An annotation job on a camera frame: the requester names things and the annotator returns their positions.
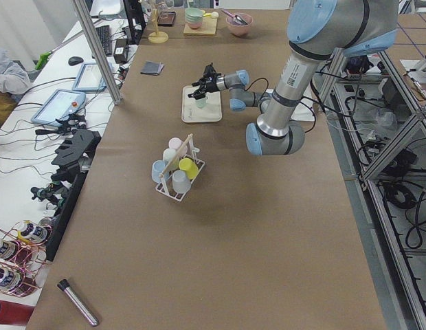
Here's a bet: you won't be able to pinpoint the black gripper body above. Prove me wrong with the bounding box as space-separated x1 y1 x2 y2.
199 63 224 93

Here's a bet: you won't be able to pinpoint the green cup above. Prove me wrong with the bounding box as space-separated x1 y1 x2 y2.
195 96 208 109

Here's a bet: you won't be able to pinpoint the cream rabbit tray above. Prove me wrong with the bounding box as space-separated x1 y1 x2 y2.
181 85 222 124

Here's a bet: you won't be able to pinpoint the white wire cup rack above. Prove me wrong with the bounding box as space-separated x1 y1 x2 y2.
151 134 205 201

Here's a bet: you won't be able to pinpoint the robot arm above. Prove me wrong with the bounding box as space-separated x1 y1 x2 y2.
189 0 399 155

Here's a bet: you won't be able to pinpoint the pink cup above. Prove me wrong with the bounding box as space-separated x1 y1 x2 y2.
168 137 183 151

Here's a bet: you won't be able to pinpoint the cream white cup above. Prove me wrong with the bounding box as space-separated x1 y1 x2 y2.
162 148 179 171

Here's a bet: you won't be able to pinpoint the yellow cup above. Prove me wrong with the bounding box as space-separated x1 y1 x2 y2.
179 157 199 180

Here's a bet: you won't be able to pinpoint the blue cup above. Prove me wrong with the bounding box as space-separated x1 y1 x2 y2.
151 159 170 184

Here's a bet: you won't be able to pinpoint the grey cup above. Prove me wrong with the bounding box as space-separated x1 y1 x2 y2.
172 170 191 194

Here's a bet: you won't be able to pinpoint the wooden cutting board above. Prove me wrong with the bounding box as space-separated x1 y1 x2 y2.
183 16 218 36

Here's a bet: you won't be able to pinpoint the pink bowl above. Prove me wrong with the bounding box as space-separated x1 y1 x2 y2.
226 12 254 36

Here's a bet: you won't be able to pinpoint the grey folded cloth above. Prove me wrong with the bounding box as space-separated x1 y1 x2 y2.
140 60 164 76

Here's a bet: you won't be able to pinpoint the green stacked bowls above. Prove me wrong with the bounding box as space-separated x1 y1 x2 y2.
185 8 204 30

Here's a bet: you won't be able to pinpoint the metal scoop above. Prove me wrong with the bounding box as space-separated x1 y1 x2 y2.
221 9 248 25

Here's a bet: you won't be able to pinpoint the wooden mug tree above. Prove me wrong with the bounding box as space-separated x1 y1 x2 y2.
140 1 168 44

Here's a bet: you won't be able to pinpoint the black keyboard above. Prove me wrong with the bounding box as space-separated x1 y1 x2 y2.
96 25 113 56

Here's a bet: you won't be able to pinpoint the blue teach pendant far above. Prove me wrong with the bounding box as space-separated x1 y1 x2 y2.
72 63 106 93

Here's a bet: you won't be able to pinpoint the blue teach pendant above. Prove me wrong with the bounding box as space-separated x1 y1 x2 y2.
72 63 106 93
31 89 86 127

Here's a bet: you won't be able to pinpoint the black computer mouse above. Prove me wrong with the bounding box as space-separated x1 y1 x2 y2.
68 56 84 66

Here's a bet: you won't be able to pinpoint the black tool stand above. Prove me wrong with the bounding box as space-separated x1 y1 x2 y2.
45 129 102 262

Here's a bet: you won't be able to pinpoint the blue teach pendant near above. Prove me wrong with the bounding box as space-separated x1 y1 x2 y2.
31 89 86 127

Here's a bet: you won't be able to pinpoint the metal cylinder black cap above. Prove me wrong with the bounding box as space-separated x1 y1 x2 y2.
57 279 100 327

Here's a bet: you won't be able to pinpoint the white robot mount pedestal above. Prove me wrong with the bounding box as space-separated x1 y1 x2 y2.
267 87 317 122

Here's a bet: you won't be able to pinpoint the aluminium frame post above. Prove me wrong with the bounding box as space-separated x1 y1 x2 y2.
71 0 122 105

